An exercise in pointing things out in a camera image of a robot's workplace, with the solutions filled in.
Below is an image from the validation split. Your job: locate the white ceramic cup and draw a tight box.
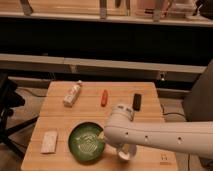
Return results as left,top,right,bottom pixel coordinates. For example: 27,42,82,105
116,144,137,161

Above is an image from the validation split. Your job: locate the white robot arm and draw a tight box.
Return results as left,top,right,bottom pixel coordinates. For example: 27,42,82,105
104,103,213,159

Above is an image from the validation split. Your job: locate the orange carrot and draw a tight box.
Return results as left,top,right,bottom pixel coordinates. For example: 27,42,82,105
101,90,108,107

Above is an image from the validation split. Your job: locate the white tube bottle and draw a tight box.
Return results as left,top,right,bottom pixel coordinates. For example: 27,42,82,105
63,80,82,107

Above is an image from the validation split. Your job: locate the black rectangular block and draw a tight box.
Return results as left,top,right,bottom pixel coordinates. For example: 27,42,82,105
132,94,142,111

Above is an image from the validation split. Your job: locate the green round plate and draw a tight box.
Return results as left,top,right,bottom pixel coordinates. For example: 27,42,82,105
68,122,105,162

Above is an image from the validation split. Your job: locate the grey chair back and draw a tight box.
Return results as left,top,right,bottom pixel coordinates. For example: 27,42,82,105
182,59,213,122

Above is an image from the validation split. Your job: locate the black office chair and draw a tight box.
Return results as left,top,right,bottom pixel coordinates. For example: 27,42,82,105
0,73,37,159

